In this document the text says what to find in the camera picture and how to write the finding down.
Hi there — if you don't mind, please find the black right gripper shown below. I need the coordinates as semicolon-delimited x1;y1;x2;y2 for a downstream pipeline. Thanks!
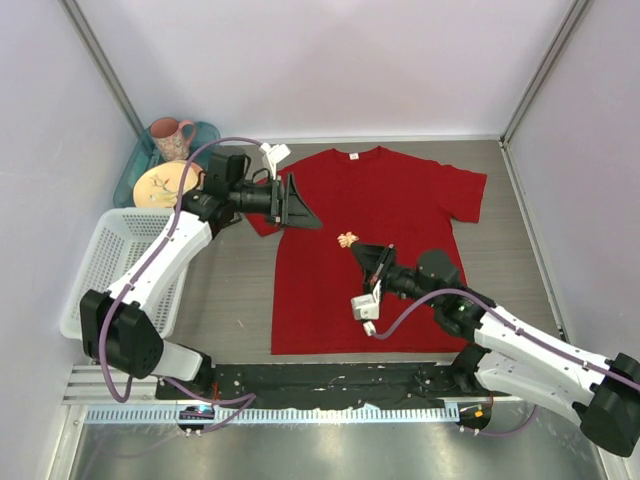
350;241;441;308

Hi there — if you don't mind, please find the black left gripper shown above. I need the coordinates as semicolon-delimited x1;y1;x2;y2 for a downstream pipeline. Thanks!
230;172;321;229

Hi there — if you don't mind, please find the red gold maple leaf brooch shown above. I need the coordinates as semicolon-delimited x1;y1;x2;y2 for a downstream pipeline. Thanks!
337;231;359;248

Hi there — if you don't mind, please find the red t-shirt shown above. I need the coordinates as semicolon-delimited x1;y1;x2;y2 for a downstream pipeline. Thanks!
271;146;487;355

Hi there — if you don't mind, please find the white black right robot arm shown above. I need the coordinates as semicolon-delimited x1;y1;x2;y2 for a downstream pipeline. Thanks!
349;241;639;458

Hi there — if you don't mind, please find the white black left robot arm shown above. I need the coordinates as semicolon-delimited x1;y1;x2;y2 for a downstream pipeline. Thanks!
79;143;322;403

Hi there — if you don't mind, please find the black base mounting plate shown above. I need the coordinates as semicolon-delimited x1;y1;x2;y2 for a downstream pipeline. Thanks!
156;362;490;411

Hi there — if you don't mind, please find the yellow floral plate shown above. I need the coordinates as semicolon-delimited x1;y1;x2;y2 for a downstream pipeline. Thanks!
133;160;186;208

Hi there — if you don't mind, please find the pink floral mug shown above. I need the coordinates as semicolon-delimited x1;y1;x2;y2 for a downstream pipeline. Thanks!
149;117;197;162

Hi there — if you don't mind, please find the teal plastic tray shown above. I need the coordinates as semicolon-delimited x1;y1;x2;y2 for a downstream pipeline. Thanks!
113;121;220;208

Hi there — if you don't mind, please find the white perforated plastic basket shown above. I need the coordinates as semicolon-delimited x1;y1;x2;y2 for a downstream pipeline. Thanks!
59;207;171;340

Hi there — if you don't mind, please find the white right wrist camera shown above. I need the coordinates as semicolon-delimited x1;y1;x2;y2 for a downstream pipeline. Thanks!
351;281;383;338

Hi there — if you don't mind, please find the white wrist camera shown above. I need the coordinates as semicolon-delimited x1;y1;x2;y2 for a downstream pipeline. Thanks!
351;281;383;338
259;143;291;179

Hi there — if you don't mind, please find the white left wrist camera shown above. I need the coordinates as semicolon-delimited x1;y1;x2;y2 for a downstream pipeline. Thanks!
259;143;291;179

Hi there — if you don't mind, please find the white slotted cable duct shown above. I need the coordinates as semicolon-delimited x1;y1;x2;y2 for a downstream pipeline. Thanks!
84;402;459;425

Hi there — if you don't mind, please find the left aluminium corner post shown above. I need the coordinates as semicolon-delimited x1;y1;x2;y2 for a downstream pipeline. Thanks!
59;0;144;137

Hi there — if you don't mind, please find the aluminium corner post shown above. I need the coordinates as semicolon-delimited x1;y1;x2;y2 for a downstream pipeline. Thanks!
59;0;144;137
499;0;593;149

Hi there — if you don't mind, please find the aluminium extrusion rail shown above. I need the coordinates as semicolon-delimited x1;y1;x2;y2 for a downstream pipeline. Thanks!
62;365;157;405

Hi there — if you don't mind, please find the right aluminium corner post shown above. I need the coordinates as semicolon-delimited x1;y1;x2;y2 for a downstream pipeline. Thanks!
499;0;593;149

